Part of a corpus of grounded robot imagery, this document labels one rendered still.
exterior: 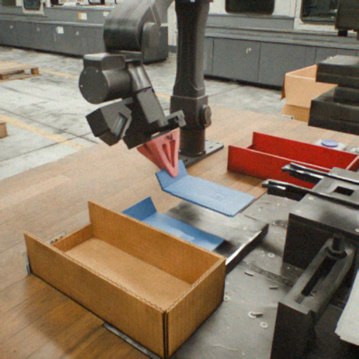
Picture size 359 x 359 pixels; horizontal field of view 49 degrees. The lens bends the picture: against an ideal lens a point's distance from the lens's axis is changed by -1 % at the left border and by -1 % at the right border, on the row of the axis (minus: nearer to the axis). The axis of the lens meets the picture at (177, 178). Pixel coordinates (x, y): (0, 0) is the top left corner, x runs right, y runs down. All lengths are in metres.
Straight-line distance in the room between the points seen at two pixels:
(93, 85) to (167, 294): 0.32
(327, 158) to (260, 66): 4.94
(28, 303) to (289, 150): 0.64
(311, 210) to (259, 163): 0.29
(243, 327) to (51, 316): 0.24
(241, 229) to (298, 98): 2.41
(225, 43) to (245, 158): 5.28
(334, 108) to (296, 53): 5.04
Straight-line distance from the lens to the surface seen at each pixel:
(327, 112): 0.54
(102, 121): 0.61
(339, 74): 0.57
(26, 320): 0.55
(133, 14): 0.68
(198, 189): 0.67
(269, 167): 0.85
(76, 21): 8.58
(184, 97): 0.89
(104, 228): 0.64
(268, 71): 5.78
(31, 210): 0.78
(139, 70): 0.68
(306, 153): 0.94
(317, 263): 0.51
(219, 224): 0.66
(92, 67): 0.62
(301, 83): 3.00
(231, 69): 6.09
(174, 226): 0.65
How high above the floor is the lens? 1.27
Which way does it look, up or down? 25 degrees down
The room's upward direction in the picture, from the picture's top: straight up
